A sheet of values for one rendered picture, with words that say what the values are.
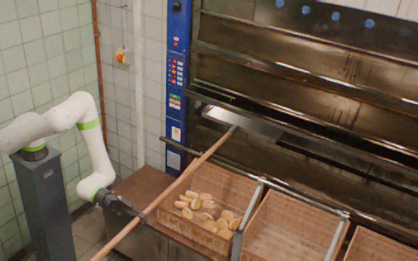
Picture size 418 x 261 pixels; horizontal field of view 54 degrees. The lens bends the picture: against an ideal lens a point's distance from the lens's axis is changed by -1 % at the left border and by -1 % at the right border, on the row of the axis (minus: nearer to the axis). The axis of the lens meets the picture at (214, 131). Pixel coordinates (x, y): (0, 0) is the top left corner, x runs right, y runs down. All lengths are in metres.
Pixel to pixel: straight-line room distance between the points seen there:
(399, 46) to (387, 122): 0.41
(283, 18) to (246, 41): 0.27
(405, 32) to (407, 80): 0.24
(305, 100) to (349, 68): 0.33
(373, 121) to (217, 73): 0.98
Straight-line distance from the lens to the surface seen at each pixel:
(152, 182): 3.19
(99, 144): 2.16
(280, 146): 2.62
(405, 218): 2.63
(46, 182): 2.53
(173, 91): 2.86
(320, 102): 2.40
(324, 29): 2.28
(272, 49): 2.40
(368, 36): 2.23
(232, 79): 2.58
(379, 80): 2.26
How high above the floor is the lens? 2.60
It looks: 32 degrees down
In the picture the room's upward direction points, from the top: 5 degrees clockwise
